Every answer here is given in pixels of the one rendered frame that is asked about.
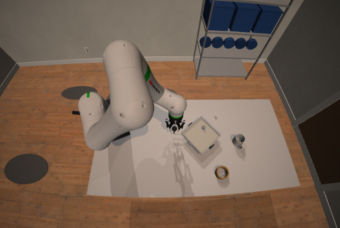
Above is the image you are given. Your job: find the grey mug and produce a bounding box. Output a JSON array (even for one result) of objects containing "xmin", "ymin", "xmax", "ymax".
[{"xmin": 232, "ymin": 133, "xmax": 245, "ymax": 149}]

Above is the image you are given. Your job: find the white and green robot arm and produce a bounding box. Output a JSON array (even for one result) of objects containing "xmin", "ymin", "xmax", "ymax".
[{"xmin": 72, "ymin": 40, "xmax": 187, "ymax": 151}]

